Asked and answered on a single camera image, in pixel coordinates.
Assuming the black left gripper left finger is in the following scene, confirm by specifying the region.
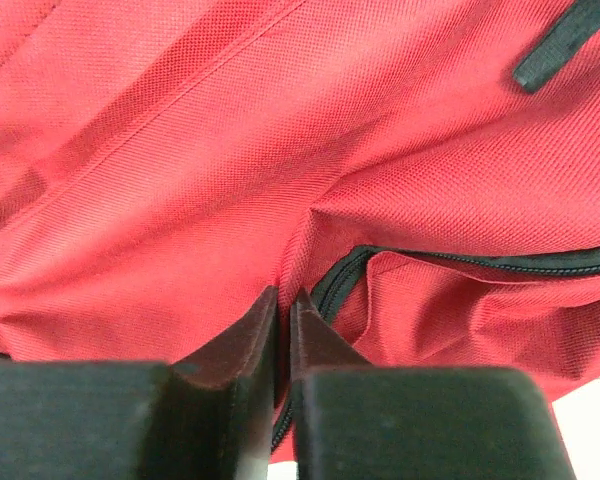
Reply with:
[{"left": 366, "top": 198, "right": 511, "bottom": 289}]
[{"left": 0, "top": 287, "right": 277, "bottom": 479}]

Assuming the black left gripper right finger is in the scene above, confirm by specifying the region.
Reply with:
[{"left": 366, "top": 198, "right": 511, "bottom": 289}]
[{"left": 289, "top": 292, "right": 574, "bottom": 479}]

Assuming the red student backpack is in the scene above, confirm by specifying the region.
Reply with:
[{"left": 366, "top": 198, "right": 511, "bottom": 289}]
[{"left": 0, "top": 0, "right": 600, "bottom": 463}]

